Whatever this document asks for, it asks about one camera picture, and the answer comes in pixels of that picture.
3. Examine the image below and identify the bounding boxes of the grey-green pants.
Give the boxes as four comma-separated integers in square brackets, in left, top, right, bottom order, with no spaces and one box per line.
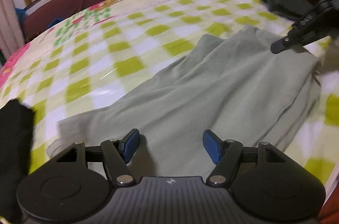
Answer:
[47,25,320,178]

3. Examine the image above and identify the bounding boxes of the dark folded garment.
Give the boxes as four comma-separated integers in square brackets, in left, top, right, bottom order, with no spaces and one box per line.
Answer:
[260,0,313,21]

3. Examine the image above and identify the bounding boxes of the checkered floral bed sheet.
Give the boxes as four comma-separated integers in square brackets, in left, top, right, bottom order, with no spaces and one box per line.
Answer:
[0,0,339,198]

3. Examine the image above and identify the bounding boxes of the black folded garment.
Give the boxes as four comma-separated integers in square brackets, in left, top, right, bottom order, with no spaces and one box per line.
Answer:
[1,99,35,223]

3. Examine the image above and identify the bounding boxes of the maroon window seat cushion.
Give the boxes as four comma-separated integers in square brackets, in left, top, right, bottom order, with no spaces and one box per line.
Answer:
[23,0,104,40]

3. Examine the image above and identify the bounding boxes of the beige curtain left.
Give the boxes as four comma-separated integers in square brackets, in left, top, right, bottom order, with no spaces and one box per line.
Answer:
[0,0,25,59]

